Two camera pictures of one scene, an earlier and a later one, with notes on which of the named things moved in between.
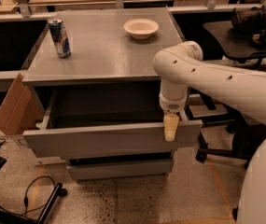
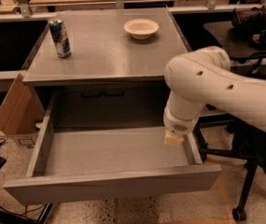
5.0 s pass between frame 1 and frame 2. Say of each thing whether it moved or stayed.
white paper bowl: stayed
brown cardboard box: stayed
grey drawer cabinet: stayed
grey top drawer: moved
